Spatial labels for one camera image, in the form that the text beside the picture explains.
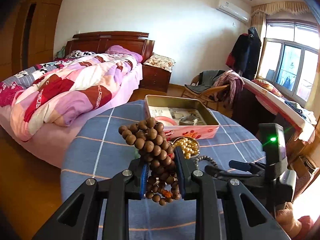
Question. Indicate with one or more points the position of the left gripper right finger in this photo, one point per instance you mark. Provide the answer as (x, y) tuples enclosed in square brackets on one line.
[(224, 209)]

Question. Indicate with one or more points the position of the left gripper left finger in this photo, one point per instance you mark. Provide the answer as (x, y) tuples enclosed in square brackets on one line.
[(96, 202)]

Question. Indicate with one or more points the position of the brown wooden bead mala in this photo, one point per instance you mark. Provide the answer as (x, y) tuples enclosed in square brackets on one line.
[(148, 137)]

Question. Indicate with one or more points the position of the person's right hand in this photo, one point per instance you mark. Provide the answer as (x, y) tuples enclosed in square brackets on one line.
[(295, 228)]

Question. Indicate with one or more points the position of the window bench with cushion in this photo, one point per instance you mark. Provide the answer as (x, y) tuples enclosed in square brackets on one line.
[(301, 119)]

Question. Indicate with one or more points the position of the blue plaid tablecloth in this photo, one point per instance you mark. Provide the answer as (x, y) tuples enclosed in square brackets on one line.
[(99, 151)]

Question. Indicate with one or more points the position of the green jade bangle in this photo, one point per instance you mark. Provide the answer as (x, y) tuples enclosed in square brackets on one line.
[(137, 154)]

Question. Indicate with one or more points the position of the pink striped garment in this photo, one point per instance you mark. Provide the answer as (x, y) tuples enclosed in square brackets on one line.
[(236, 84)]

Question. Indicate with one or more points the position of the wicker chair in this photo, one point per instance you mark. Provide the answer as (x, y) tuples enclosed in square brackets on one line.
[(210, 95)]

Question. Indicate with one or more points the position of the silver bangle in tin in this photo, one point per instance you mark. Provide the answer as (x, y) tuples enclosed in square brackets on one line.
[(188, 121)]

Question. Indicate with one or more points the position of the pink metal tin box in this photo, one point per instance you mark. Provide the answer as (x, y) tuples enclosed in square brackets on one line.
[(207, 131)]

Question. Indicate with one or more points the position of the bed with pink sheet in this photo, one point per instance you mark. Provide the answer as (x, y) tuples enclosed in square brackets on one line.
[(51, 141)]

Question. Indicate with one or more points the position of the printed paper leaflet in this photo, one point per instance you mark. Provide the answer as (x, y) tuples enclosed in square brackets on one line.
[(170, 116)]

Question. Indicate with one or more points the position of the grey garment on chair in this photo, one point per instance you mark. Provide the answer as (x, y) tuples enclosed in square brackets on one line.
[(204, 81)]

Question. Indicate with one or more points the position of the patchwork pink red quilt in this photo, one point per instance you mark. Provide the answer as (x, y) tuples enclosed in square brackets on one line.
[(61, 95)]

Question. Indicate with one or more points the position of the hanging black coats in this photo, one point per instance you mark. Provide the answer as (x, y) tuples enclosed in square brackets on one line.
[(244, 56)]

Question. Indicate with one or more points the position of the dark wooden nightstand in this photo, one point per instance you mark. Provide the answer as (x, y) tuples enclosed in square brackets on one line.
[(155, 78)]

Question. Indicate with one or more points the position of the floral cloth on nightstand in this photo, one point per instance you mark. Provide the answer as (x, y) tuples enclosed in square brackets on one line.
[(160, 61)]

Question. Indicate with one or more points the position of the purple pillow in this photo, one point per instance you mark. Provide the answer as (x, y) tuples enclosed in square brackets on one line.
[(117, 49)]

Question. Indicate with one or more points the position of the yellow curtain valance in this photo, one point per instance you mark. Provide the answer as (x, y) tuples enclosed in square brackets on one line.
[(259, 13)]

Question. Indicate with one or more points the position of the dark wooden headboard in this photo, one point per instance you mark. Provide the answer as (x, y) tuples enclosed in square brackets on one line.
[(100, 41)]

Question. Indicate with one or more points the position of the white air conditioner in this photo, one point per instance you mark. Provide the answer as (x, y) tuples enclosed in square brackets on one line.
[(232, 10)]

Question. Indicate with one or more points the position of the wooden wardrobe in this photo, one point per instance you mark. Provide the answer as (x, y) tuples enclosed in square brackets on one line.
[(27, 35)]

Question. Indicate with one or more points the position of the window with frame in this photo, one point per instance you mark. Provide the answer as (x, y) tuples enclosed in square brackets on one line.
[(289, 57)]

